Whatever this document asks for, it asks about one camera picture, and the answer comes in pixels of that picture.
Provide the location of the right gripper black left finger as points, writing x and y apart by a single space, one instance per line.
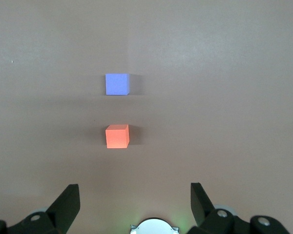
61 209

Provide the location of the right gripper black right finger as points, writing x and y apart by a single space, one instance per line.
202 209

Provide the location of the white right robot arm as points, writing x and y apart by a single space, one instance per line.
153 226

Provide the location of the orange foam block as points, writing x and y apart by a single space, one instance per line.
117 137

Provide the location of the purple foam block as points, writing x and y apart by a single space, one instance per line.
117 84

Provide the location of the brown table mat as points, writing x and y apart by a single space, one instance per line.
210 97

